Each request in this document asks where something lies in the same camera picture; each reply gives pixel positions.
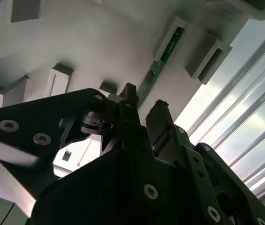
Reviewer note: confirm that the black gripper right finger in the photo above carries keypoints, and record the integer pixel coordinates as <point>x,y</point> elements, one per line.
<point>160,117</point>

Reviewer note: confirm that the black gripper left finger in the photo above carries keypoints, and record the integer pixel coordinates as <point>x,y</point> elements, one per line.
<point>52,110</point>

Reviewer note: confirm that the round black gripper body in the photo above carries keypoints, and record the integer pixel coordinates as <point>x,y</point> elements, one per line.
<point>87,199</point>

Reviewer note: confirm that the green RAM stick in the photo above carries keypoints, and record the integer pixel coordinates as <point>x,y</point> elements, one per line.
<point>156,68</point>

